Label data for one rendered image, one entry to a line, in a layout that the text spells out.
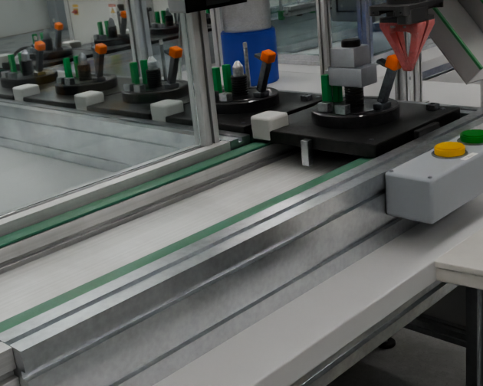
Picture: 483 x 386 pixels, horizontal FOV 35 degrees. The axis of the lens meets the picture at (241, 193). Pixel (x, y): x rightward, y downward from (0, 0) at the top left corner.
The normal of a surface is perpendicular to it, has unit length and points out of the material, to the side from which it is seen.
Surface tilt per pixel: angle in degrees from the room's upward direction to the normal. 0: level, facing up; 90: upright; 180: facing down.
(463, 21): 45
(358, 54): 90
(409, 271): 0
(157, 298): 90
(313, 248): 90
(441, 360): 0
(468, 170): 90
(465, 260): 0
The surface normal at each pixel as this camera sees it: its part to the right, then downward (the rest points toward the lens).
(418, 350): -0.10, -0.94
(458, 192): 0.72, 0.16
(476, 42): 0.35, -0.52
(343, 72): -0.68, 0.30
